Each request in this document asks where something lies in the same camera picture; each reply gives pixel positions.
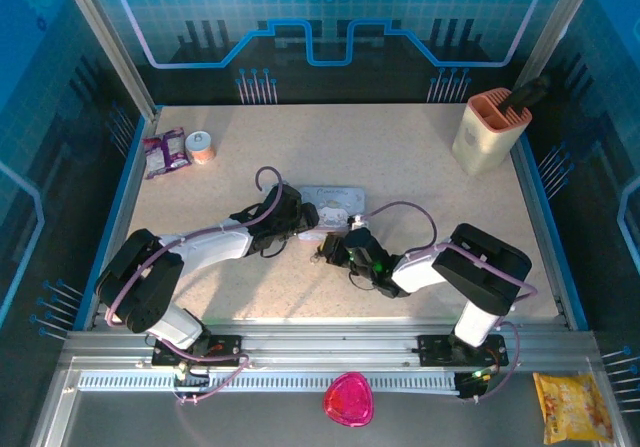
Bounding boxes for cartoon print tin box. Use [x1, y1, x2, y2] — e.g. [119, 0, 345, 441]
[297, 185, 367, 244]

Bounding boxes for beige orange knife block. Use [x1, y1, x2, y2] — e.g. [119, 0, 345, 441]
[452, 87, 533, 177]

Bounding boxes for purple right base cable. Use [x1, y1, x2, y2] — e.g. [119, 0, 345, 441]
[469, 320, 522, 404]

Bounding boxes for yellow snack bag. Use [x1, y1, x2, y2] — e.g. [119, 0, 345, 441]
[532, 371, 615, 446]

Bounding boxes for black knife handles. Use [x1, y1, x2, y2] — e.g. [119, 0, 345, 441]
[503, 74, 551, 114]

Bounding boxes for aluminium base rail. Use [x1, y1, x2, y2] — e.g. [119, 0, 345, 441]
[64, 319, 596, 369]

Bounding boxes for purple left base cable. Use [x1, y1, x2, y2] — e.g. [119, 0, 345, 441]
[159, 339, 250, 406]

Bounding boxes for pink triangular plastic dish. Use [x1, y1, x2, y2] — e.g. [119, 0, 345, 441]
[323, 370, 375, 429]

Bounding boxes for orange tin can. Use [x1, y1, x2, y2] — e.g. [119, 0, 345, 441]
[183, 131, 217, 166]

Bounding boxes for aluminium frame post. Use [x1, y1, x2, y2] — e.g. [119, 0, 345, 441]
[514, 0, 601, 113]
[54, 0, 159, 121]

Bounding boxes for purple snack packet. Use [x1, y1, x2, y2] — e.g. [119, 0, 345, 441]
[141, 126, 193, 181]

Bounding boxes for white slotted cable duct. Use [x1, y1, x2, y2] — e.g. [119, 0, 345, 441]
[77, 371, 481, 394]

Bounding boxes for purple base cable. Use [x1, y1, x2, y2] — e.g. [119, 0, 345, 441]
[469, 320, 522, 404]
[159, 339, 250, 406]

